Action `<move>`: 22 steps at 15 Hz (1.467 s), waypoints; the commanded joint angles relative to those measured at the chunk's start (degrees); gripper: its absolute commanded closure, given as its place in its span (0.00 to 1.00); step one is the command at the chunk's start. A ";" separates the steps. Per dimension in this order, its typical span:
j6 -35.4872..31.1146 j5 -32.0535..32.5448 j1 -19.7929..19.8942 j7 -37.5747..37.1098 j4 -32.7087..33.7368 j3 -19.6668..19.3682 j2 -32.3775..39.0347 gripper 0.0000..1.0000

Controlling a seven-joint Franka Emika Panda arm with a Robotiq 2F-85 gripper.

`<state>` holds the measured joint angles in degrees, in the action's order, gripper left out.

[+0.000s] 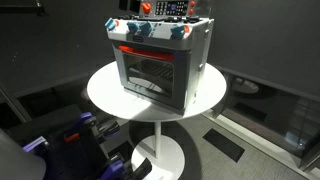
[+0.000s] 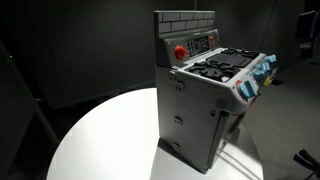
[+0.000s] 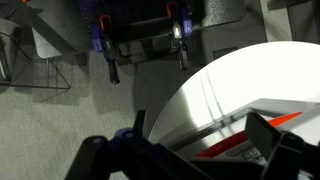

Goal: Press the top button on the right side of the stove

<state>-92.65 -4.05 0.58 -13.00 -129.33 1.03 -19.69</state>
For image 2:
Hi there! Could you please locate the grey toy stove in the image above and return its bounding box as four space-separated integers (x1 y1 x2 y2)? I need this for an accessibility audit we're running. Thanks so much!
153 9 279 175

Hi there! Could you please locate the black stove burner grate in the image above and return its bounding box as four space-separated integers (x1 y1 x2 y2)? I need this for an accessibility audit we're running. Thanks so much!
221 47 260 60
187 59 242 82

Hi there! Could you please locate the black stand leg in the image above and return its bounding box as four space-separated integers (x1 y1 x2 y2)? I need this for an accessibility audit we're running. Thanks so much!
293 148 320 180

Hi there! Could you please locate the medium blue stove knob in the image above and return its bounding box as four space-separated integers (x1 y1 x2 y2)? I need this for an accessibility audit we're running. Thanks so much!
251 62 271 80

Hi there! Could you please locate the large red stove knob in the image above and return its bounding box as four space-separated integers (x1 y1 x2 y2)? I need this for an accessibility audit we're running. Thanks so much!
174 45 190 61

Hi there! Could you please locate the small blue stove knob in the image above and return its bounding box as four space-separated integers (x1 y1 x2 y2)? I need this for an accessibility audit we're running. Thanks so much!
265 54 278 64

